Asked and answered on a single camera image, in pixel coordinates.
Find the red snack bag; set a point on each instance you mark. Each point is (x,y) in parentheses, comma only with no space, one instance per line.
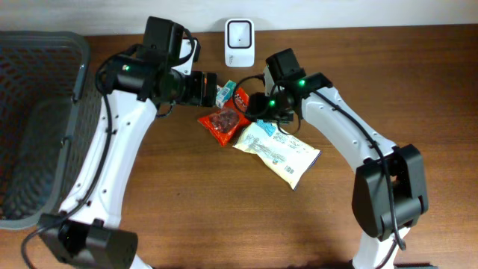
(224,123)

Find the grey plastic mesh basket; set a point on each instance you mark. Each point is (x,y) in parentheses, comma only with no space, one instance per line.
(49,113)

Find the cream yellow snack bag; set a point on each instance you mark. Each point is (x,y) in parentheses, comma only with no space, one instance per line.
(284,154)

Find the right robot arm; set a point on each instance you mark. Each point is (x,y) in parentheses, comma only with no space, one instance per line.
(389,192)

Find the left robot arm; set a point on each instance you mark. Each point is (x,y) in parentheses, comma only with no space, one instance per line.
(85,232)

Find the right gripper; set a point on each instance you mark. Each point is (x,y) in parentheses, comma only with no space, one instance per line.
(259,110)

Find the white barcode scanner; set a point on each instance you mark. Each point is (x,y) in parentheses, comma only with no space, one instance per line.
(239,43)

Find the small orange teal box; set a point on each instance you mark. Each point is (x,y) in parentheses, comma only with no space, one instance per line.
(224,93)

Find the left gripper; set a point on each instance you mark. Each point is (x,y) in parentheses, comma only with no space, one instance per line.
(196,96)

